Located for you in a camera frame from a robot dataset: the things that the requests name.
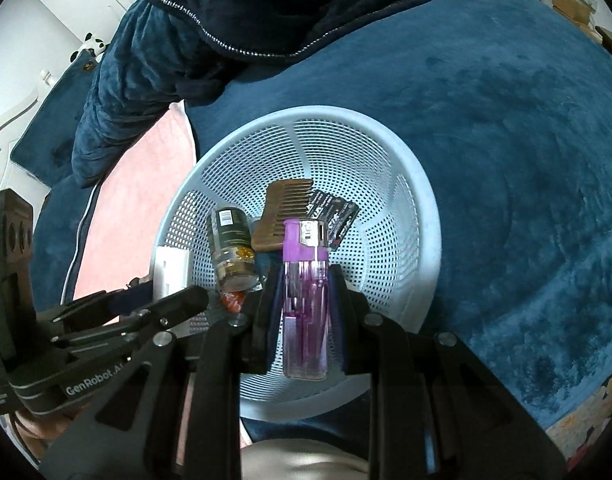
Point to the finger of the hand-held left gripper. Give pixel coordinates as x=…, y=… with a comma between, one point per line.
x=86, y=310
x=176, y=307

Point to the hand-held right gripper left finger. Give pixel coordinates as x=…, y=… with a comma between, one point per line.
x=271, y=310

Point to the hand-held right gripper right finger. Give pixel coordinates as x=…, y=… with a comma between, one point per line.
x=337, y=310

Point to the purple transparent lighter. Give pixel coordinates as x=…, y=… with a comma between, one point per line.
x=306, y=310

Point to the white dual-port adapter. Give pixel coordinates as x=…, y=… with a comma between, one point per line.
x=173, y=270

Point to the brown wooden comb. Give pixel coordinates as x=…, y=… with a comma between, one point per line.
x=276, y=220

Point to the pack of batteries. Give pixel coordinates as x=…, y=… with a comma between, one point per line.
x=336, y=210

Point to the light blue plastic basket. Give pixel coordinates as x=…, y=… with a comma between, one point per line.
x=376, y=185

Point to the person's left hand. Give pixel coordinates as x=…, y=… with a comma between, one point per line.
x=41, y=427

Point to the amber bottle dark label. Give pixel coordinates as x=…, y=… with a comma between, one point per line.
x=231, y=240

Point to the pink towel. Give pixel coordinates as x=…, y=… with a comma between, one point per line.
x=131, y=185

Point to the dark blue pillow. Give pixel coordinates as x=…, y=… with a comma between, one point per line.
x=51, y=150

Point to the white headboard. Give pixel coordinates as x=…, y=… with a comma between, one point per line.
x=6, y=130

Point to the blue plush bed cover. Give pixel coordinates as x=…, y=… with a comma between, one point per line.
x=486, y=160

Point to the panda plush toy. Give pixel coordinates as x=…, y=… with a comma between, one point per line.
x=91, y=45

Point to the patterned floor mat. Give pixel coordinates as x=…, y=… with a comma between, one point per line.
x=591, y=405

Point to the navy plush zip jacket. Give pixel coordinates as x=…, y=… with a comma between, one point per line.
x=286, y=0

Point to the cardboard box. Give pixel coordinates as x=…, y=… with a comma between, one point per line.
x=576, y=5

